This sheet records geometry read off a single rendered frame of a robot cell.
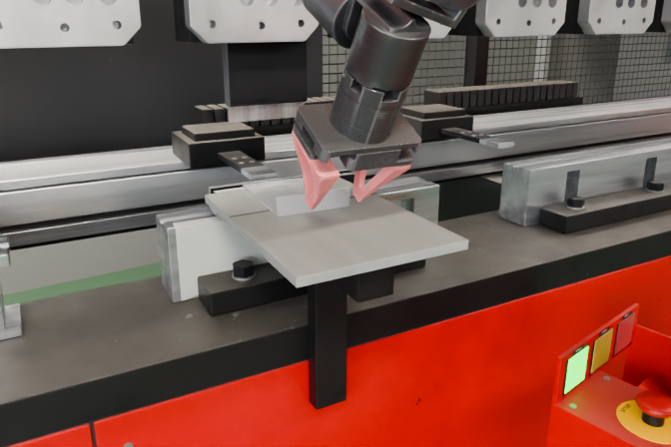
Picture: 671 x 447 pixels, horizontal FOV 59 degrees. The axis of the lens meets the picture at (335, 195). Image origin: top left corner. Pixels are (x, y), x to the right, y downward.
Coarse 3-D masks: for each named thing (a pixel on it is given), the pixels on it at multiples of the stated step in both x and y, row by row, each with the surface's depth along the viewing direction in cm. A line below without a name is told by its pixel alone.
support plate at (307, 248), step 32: (256, 224) 61; (288, 224) 61; (320, 224) 61; (352, 224) 61; (384, 224) 61; (416, 224) 61; (288, 256) 53; (320, 256) 53; (352, 256) 53; (384, 256) 53; (416, 256) 54
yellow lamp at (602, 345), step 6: (612, 330) 74; (606, 336) 73; (600, 342) 72; (606, 342) 73; (594, 348) 71; (600, 348) 72; (606, 348) 74; (594, 354) 72; (600, 354) 73; (606, 354) 74; (594, 360) 72; (600, 360) 73; (606, 360) 75; (594, 366) 72
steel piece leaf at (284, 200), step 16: (256, 192) 71; (272, 192) 71; (288, 192) 71; (304, 192) 71; (336, 192) 65; (272, 208) 65; (288, 208) 63; (304, 208) 64; (320, 208) 65; (336, 208) 66
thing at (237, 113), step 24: (240, 48) 69; (264, 48) 70; (288, 48) 72; (240, 72) 70; (264, 72) 71; (288, 72) 73; (240, 96) 70; (264, 96) 72; (288, 96) 73; (240, 120) 72
